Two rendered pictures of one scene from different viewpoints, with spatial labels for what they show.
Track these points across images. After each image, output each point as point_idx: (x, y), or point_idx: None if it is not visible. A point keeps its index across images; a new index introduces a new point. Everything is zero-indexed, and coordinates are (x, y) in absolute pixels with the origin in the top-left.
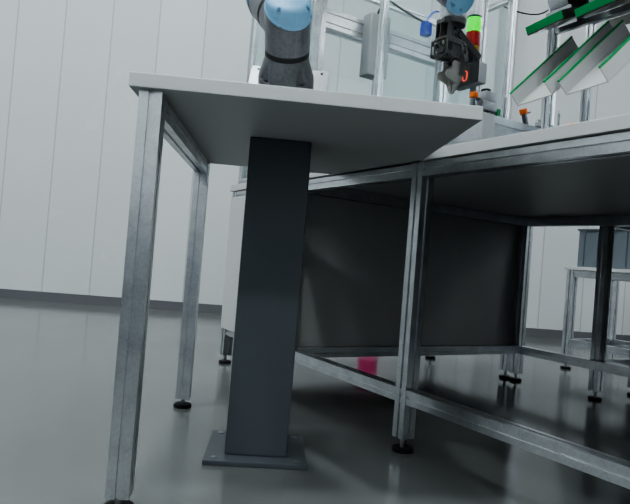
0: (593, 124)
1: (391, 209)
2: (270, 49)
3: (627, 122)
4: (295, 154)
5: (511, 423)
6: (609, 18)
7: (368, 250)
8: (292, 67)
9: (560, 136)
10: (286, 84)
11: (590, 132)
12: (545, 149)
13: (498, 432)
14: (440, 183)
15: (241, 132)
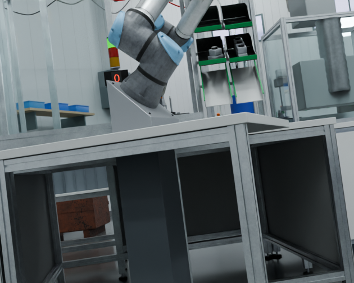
0: (293, 124)
1: (19, 177)
2: (158, 75)
3: (309, 124)
4: (170, 150)
5: (271, 281)
6: None
7: (19, 215)
8: (163, 88)
9: (276, 129)
10: (158, 100)
11: (292, 128)
12: (266, 136)
13: None
14: None
15: None
